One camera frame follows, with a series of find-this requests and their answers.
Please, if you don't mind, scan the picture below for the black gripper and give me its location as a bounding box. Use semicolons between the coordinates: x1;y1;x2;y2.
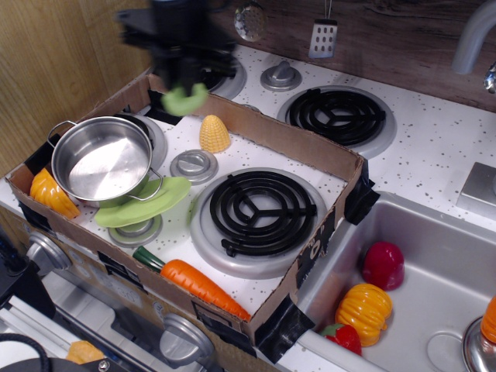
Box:
115;5;236;97

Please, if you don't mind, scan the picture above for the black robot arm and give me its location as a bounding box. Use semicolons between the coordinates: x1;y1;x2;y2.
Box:
115;1;236;97

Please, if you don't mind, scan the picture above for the stainless steel pot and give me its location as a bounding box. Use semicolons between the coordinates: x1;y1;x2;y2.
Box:
50;116;164;208

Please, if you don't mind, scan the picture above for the yellow toy corn cob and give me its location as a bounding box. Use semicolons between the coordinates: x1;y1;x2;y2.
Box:
199;115;231;153

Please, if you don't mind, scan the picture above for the hanging metal strainer spoon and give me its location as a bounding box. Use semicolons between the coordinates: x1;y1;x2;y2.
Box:
233;1;267;43

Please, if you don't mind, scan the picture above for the silver centre stove knob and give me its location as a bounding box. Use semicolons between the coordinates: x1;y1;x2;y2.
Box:
170;150;219;185

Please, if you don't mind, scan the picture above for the silver stove knob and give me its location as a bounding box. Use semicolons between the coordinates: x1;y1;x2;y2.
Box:
108;215;163;248
170;150;219;185
260;60;302;92

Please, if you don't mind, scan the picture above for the silver back stove knob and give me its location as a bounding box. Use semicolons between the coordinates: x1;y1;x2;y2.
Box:
260;60;302;92

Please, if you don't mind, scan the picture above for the light green plastic plate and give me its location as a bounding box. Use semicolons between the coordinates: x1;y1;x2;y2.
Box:
94;177;191;228

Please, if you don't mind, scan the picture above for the hanging metal spatula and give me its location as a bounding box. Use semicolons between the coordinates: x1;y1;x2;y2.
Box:
308;0;338;59

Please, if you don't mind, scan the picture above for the front right black burner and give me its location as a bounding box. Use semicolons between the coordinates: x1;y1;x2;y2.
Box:
191;167;327;280

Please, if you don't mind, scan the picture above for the silver front stove knob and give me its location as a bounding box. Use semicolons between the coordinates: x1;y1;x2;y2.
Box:
108;215;163;248

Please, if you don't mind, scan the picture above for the yellow toy pepper in fence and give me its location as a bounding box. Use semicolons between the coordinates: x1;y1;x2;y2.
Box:
29;168;80;219

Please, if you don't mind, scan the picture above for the back right black burner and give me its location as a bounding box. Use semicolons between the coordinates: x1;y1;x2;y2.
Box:
277;85;397;160

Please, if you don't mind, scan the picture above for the orange toy carrot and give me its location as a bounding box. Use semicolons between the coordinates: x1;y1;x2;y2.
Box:
133;246;251;322

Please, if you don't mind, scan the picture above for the brown cardboard fence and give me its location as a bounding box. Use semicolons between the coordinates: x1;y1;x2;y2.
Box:
7;95;369;363

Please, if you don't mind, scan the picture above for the silver oven knob left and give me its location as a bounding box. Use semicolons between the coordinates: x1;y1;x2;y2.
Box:
27;232;72;277

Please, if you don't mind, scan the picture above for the silver oven knob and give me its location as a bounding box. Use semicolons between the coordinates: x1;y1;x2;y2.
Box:
27;232;72;277
159;313;215;369

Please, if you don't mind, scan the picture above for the silver oven knob right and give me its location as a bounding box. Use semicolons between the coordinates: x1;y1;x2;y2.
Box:
159;313;215;369

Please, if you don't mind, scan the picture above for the dark red toy vegetable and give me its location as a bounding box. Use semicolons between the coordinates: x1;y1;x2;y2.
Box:
361;241;405;291

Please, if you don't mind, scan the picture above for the orange toy bottom left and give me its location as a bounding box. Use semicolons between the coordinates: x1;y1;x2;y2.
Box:
65;340;105;364

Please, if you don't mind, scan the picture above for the yellow toy pumpkin in sink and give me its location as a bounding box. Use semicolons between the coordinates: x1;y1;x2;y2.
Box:
334;284;393;347

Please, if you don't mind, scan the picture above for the silver faucet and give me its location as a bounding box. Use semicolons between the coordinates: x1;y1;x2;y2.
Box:
452;1;495;74

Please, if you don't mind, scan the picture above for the red toy strawberry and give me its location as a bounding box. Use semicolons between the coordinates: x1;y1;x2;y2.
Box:
319;323;362;356

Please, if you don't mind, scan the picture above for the stainless steel sink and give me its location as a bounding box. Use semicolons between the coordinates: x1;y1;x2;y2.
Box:
298;192;495;371

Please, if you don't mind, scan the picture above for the orange toy at sink edge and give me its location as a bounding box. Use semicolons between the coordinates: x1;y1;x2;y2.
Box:
480;297;496;343

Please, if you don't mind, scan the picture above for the silver faucet handle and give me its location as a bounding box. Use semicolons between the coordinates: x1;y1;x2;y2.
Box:
483;63;496;94

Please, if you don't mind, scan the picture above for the silver faucet base plate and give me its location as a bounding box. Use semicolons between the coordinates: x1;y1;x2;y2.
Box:
456;162;495;219

